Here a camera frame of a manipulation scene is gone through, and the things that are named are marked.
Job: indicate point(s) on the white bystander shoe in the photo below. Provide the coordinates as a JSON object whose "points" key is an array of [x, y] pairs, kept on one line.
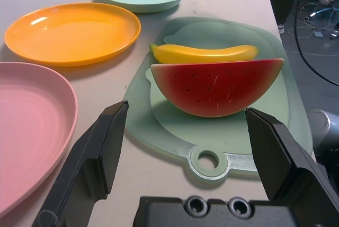
{"points": [[281, 28]]}

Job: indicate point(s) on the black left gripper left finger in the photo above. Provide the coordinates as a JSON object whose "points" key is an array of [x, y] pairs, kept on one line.
{"points": [[87, 158]]}

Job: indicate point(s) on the yellow round plate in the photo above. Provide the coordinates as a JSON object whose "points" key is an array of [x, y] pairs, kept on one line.
{"points": [[71, 34]]}

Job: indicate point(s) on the yellow toy banana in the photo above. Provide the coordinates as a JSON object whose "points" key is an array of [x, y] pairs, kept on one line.
{"points": [[198, 53]]}

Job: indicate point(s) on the pink round plate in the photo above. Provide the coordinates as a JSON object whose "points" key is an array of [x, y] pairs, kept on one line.
{"points": [[31, 121]]}

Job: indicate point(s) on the large translucent green cutting board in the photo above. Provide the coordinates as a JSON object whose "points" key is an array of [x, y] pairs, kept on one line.
{"points": [[267, 36]]}

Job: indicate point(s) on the small green cutting board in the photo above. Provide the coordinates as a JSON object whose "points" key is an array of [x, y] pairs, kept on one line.
{"points": [[212, 131]]}

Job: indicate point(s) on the toy watermelon slice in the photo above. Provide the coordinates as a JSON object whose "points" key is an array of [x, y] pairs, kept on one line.
{"points": [[212, 86]]}

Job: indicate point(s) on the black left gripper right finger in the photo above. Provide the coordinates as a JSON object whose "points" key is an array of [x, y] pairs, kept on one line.
{"points": [[280, 158]]}

